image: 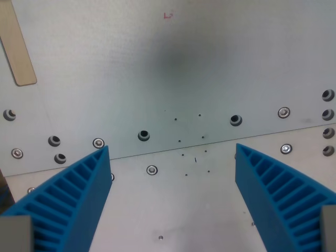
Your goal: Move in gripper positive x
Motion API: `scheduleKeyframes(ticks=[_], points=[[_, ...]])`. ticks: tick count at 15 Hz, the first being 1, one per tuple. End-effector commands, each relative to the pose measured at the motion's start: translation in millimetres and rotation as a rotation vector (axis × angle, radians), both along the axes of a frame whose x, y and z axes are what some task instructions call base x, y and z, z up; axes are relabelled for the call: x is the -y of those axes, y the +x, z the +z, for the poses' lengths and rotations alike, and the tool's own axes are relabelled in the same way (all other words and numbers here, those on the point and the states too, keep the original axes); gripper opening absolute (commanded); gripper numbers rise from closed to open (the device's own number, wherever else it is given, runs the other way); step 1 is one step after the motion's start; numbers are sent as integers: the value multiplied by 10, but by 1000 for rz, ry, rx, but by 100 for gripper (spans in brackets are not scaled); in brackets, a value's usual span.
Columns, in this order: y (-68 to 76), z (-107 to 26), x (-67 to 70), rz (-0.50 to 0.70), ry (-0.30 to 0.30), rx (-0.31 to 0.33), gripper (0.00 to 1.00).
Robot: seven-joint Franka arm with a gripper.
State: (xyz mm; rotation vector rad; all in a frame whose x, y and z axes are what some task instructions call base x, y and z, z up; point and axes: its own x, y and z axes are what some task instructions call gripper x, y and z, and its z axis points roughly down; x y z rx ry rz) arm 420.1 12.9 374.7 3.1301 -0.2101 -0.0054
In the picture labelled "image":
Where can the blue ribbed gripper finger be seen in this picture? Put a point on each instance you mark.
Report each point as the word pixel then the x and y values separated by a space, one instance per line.
pixel 78 199
pixel 265 194

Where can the silver hex socket screw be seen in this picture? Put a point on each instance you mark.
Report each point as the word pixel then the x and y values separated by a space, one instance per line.
pixel 98 143
pixel 283 112
pixel 17 153
pixel 31 189
pixel 152 170
pixel 286 148

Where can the grey rubber hole grommet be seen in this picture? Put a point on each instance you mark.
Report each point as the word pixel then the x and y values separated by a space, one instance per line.
pixel 328 150
pixel 328 95
pixel 328 132
pixel 235 120
pixel 328 114
pixel 144 135

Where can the flat light wooden strip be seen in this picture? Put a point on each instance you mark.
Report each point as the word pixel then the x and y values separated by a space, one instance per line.
pixel 16 47

